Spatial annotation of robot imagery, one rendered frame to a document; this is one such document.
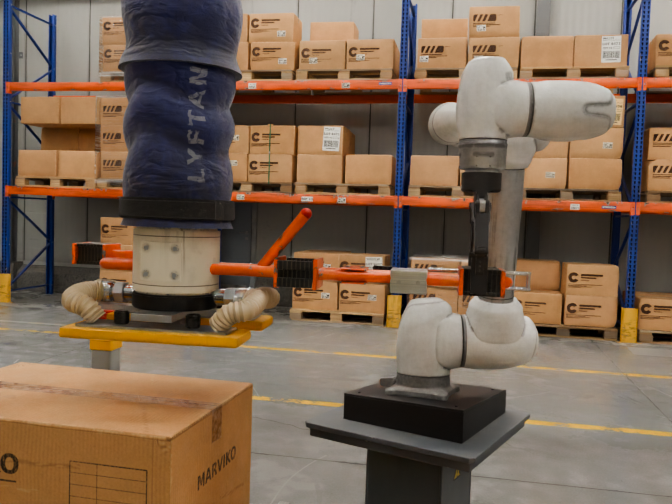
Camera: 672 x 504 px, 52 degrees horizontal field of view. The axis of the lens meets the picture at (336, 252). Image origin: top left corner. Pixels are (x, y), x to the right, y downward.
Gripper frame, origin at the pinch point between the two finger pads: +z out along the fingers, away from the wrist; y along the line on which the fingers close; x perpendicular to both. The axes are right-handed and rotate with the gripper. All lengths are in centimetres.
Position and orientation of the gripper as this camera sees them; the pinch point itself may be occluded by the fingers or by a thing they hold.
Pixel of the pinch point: (476, 278)
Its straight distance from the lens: 133.6
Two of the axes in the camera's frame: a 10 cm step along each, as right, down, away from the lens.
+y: -1.4, 0.5, -9.9
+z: -0.3, 10.0, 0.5
